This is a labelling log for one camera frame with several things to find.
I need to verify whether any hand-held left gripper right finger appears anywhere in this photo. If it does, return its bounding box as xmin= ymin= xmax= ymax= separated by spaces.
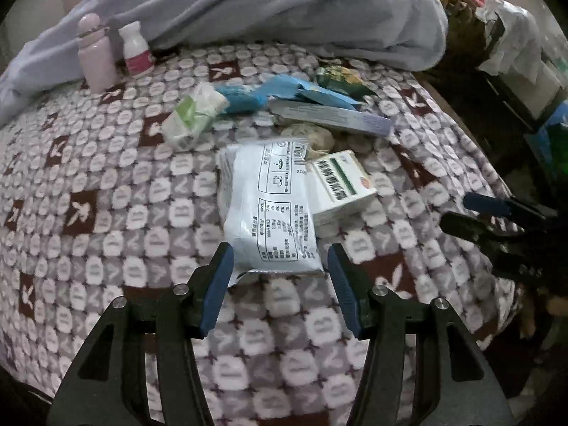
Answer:
xmin=327 ymin=243 xmax=515 ymax=426

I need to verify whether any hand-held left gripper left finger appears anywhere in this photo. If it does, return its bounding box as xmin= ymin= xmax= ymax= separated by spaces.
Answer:
xmin=47 ymin=242 xmax=235 ymax=426

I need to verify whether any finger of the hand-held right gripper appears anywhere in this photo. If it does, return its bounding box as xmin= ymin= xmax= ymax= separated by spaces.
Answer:
xmin=464 ymin=192 xmax=557 ymax=223
xmin=439 ymin=212 xmax=524 ymax=249

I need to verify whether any white printed packet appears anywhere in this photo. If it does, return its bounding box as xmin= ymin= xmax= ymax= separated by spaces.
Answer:
xmin=217 ymin=138 xmax=324 ymax=285

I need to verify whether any green white medicine box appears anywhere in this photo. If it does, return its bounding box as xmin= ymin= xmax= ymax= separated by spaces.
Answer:
xmin=308 ymin=150 xmax=378 ymax=227

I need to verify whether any beige tissue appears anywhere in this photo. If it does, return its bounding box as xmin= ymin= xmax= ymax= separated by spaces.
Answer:
xmin=280 ymin=122 xmax=338 ymax=154

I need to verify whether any long grey box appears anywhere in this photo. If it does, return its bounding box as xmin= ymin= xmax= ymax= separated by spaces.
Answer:
xmin=268 ymin=99 xmax=395 ymax=136

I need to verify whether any green white tissue pack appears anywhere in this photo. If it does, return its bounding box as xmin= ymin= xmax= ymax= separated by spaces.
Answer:
xmin=160 ymin=82 xmax=229 ymax=152

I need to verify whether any green snack bag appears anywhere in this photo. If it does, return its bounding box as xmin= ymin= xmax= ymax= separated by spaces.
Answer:
xmin=315 ymin=66 xmax=378 ymax=98

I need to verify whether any blue snack packet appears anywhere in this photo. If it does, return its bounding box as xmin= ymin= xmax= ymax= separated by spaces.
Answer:
xmin=262 ymin=75 xmax=362 ymax=111

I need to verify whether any person's right hand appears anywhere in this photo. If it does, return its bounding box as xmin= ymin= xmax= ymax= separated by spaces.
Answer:
xmin=519 ymin=293 xmax=568 ymax=340

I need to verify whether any blue tissue package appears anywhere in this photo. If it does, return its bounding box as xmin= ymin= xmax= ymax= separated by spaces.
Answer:
xmin=524 ymin=102 xmax=568 ymax=174

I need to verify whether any grey maroon printed blanket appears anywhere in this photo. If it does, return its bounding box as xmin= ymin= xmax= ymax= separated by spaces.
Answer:
xmin=0 ymin=42 xmax=524 ymax=426

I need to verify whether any white pill bottle pink label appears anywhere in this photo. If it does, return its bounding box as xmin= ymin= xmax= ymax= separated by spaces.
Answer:
xmin=118 ymin=23 xmax=155 ymax=76

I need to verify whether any pink drink bottle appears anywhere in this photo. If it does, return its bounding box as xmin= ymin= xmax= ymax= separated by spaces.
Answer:
xmin=76 ymin=13 xmax=118 ymax=94

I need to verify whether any lavender quilt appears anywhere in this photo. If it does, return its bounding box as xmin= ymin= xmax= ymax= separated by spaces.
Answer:
xmin=0 ymin=0 xmax=449 ymax=125

